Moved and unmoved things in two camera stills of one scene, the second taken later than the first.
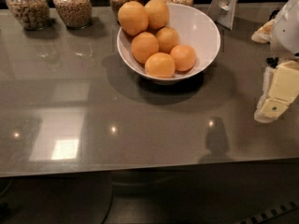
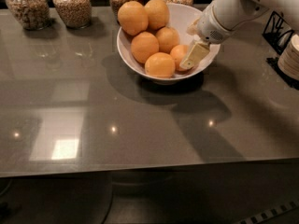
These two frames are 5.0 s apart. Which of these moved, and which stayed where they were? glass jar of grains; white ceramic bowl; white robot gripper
Moved: white robot gripper
Stayed: glass jar of grains; white ceramic bowl
